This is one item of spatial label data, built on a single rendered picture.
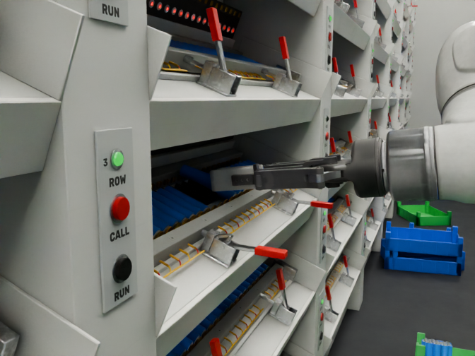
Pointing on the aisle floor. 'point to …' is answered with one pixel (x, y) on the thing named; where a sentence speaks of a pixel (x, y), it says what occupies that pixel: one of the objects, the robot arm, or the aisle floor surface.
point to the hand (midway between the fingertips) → (237, 178)
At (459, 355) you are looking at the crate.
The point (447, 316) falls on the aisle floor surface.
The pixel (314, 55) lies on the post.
